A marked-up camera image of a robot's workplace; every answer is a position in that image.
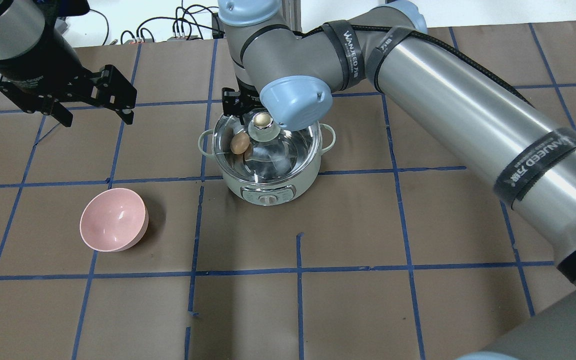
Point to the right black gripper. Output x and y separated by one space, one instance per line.
231 103

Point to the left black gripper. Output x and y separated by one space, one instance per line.
32 71

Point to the brown egg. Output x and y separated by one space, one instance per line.
239 143

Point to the glass pot lid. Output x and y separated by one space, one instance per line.
274 155

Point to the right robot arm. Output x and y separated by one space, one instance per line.
286 81

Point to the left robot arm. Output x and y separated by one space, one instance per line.
21 23

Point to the pale green electric pot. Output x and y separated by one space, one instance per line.
268 195

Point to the black power adapter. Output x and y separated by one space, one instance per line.
217 26

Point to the pink bowl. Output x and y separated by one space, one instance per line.
114 220

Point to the aluminium frame post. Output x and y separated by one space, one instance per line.
291 12

